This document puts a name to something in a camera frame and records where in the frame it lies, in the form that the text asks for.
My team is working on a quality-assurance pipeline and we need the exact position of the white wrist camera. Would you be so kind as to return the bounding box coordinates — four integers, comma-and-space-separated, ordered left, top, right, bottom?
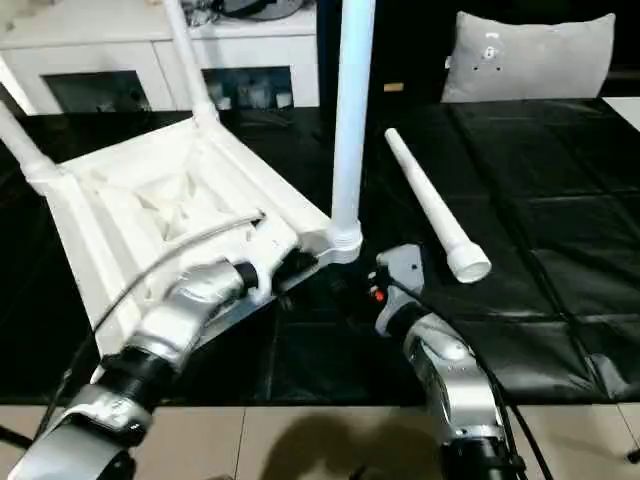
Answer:
239, 219, 302, 305
374, 243, 429, 336

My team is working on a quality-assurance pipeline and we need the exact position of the grey cushion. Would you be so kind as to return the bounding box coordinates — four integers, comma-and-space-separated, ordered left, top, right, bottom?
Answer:
439, 10, 617, 104

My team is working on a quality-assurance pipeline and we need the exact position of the white flat board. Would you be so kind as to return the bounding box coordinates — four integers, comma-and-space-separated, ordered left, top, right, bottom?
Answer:
602, 95, 640, 131

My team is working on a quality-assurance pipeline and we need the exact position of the white plastic table top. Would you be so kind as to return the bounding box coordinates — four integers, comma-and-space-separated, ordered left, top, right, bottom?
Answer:
22, 117, 364, 374

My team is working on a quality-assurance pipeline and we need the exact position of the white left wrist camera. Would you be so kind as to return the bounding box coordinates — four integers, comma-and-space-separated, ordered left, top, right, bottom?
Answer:
239, 219, 302, 305

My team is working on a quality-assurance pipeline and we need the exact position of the white plastic table leg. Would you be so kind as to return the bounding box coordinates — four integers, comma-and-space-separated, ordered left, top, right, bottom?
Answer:
0, 102, 66, 184
164, 0, 221, 129
383, 127, 493, 285
327, 0, 376, 251

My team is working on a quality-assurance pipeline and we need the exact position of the grey round cooker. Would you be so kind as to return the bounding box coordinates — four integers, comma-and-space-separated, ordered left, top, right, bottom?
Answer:
219, 0, 311, 21

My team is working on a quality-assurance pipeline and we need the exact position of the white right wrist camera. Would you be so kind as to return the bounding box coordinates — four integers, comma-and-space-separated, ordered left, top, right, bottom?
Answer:
374, 243, 429, 336

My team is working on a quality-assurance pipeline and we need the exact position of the black work mat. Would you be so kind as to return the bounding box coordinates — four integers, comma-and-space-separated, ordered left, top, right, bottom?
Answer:
0, 97, 640, 406

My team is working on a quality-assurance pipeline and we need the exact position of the white glass-door cabinet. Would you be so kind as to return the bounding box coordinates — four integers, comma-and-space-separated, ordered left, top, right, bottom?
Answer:
0, 0, 321, 116

